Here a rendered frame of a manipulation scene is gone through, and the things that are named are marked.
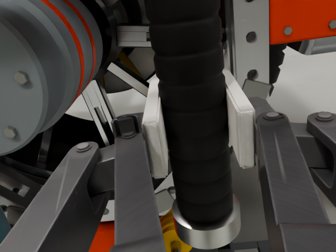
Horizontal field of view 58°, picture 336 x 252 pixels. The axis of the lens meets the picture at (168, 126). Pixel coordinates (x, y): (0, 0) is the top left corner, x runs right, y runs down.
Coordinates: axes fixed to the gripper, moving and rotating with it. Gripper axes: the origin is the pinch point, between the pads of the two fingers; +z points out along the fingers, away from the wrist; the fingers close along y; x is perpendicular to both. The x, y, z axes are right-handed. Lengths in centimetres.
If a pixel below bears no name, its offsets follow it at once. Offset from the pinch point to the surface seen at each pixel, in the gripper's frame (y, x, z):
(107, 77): -17, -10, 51
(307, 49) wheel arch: 22.5, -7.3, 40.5
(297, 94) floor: 85, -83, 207
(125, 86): -14, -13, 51
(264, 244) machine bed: 19, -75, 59
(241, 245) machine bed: 12, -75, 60
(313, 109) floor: 84, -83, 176
